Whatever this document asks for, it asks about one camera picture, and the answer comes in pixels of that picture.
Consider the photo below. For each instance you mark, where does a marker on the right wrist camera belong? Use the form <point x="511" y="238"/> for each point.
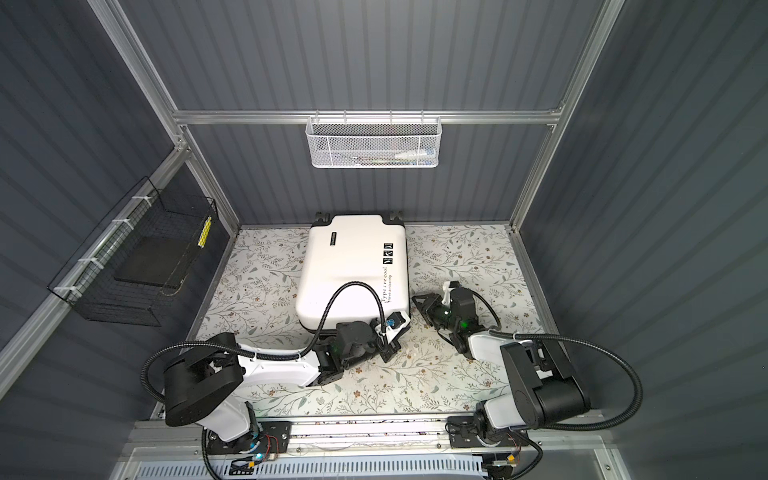
<point x="458" y="299"/>

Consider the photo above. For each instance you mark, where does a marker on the white hard-shell suitcase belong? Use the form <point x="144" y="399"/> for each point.
<point x="355" y="266"/>

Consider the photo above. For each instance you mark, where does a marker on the yellow tag on basket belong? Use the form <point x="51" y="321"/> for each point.
<point x="204" y="232"/>

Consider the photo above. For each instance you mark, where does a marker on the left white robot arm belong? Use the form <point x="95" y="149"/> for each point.
<point x="200" y="383"/>

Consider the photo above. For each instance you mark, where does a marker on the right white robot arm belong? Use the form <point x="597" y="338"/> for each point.
<point x="544" y="388"/>

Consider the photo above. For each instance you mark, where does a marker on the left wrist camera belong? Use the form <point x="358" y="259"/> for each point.
<point x="396" y="323"/>

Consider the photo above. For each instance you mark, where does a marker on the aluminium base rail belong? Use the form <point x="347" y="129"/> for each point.
<point x="378" y="434"/>

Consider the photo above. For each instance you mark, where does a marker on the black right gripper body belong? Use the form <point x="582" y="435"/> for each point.
<point x="441" y="316"/>

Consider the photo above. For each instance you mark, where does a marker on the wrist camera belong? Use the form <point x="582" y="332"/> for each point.
<point x="396" y="323"/>
<point x="458" y="299"/>

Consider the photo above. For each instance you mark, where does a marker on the white wire mesh basket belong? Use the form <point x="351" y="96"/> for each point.
<point x="369" y="145"/>

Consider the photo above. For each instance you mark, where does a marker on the toothpaste tube in basket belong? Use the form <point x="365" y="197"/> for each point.
<point x="417" y="155"/>

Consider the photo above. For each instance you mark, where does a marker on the black wire mesh basket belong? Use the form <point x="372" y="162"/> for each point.
<point x="137" y="266"/>

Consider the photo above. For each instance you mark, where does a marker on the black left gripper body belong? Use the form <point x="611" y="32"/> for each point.
<point x="371" y="343"/>

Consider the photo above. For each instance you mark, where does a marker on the white vented cable duct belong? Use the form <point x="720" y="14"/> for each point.
<point x="357" y="467"/>

